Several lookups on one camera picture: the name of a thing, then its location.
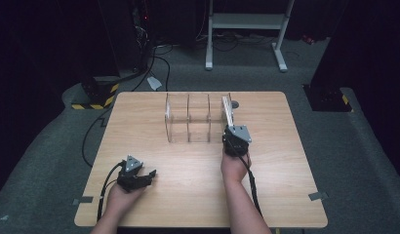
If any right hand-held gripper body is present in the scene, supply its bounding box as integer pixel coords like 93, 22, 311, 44
221, 124, 254, 158

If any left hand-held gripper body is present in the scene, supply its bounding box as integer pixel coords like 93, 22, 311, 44
116, 154, 145, 193

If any white book with green leaf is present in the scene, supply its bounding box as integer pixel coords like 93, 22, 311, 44
220, 95, 235, 129

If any clear acrylic divided organiser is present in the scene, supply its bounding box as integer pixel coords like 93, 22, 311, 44
164, 92, 235, 144

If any person's left hand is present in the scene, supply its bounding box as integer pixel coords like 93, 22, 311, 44
104, 182, 147, 216

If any person's right hand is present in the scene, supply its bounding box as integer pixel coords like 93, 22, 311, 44
220, 149, 253, 185

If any black yellow striped column base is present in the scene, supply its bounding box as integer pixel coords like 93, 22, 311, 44
70, 75, 120, 111
302, 84, 354, 113

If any grey floor plate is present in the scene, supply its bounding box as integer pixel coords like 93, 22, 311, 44
146, 75, 163, 92

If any white metal stand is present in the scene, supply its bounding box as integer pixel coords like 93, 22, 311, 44
205, 0, 296, 73

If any small red object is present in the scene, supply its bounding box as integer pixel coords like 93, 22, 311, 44
300, 34, 317, 46

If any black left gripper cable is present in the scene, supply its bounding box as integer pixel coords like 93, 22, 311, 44
96, 161, 127, 222

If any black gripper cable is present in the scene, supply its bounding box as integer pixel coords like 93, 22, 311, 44
230, 139, 264, 218
96, 161, 127, 222

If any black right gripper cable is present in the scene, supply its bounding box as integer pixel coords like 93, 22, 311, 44
230, 139, 264, 218

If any black floor cable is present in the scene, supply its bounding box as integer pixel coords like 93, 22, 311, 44
81, 45, 173, 169

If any dark equipment rack with cables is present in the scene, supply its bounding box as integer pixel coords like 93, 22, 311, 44
131, 0, 158, 74

